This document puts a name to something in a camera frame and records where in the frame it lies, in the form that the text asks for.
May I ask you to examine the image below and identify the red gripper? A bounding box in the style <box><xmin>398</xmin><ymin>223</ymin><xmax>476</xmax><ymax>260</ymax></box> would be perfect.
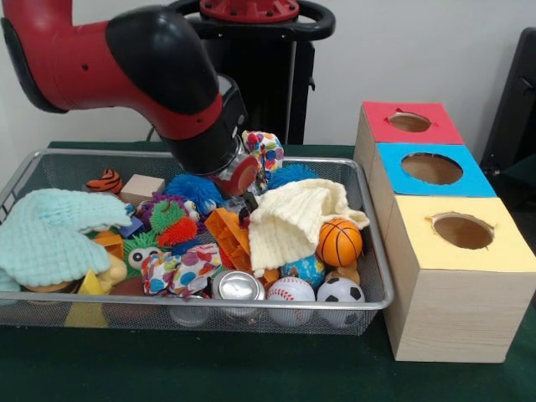
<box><xmin>211</xmin><ymin>154</ymin><xmax>263</xmax><ymax>225</ymax></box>

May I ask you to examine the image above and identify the cream waffle cloth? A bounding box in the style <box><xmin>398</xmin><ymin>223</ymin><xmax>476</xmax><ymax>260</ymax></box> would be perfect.
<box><xmin>249</xmin><ymin>178</ymin><xmax>370</xmax><ymax>278</ymax></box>

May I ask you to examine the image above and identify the mint green cloth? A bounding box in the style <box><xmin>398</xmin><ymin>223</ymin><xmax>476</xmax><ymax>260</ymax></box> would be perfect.
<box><xmin>0</xmin><ymin>188</ymin><xmax>134</xmax><ymax>291</ymax></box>

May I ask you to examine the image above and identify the shallow clear mesh bin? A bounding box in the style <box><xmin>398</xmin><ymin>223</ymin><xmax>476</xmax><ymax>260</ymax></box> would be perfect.
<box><xmin>0</xmin><ymin>149</ymin><xmax>394</xmax><ymax>338</ymax></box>

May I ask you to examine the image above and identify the wooden box with three holes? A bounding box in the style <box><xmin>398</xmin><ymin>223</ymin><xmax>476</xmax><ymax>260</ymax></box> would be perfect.
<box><xmin>353</xmin><ymin>100</ymin><xmax>536</xmax><ymax>364</ymax></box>

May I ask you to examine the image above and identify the blue spiky ball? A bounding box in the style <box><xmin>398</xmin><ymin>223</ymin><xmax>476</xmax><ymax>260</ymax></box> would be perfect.
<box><xmin>266</xmin><ymin>162</ymin><xmax>317</xmax><ymax>190</ymax></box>
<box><xmin>165</xmin><ymin>173</ymin><xmax>225</xmax><ymax>215</ymax></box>

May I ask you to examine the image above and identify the colourful spotted plush toy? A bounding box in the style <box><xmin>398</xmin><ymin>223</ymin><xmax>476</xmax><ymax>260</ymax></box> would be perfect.
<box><xmin>242</xmin><ymin>130</ymin><xmax>286</xmax><ymax>192</ymax></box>

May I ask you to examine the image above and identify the globe print ball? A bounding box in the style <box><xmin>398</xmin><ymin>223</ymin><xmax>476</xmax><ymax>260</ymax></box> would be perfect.
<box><xmin>281</xmin><ymin>255</ymin><xmax>326</xmax><ymax>288</ymax></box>

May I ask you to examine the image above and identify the small baseball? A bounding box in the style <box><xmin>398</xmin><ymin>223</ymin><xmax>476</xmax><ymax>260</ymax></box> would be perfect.
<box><xmin>266</xmin><ymin>276</ymin><xmax>317</xmax><ymax>324</ymax></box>

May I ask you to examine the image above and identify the colourful patterned cloth pouch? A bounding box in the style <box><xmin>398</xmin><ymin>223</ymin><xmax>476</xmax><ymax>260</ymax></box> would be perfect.
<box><xmin>141</xmin><ymin>243</ymin><xmax>224</xmax><ymax>299</ymax></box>

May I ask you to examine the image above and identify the small orange basketball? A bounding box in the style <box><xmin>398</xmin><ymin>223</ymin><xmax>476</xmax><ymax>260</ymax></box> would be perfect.
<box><xmin>316</xmin><ymin>218</ymin><xmax>364</xmax><ymax>268</ymax></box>

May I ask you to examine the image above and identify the purple spiky toy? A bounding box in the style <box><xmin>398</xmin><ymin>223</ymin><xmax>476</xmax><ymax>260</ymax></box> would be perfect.
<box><xmin>136</xmin><ymin>193</ymin><xmax>206</xmax><ymax>237</ymax></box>

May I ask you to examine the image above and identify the green spiky toy with eyes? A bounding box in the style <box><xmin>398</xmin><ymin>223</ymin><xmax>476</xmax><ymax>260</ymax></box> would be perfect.
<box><xmin>122</xmin><ymin>231</ymin><xmax>170</xmax><ymax>280</ymax></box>

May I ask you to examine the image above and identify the small soccer ball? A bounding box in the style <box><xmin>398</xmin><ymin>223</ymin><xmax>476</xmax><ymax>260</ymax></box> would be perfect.
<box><xmin>317</xmin><ymin>277</ymin><xmax>366</xmax><ymax>327</ymax></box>

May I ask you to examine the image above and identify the dark green table cloth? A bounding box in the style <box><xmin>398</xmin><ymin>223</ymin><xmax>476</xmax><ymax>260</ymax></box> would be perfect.
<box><xmin>0</xmin><ymin>141</ymin><xmax>536</xmax><ymax>402</ymax></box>

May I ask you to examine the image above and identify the black chair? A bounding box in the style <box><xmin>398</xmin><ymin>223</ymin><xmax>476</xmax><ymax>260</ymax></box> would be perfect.
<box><xmin>482</xmin><ymin>28</ymin><xmax>536</xmax><ymax>189</ymax></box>

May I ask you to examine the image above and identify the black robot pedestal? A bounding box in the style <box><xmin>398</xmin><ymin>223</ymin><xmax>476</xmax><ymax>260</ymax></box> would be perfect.
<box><xmin>172</xmin><ymin>0</ymin><xmax>336</xmax><ymax>145</ymax></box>

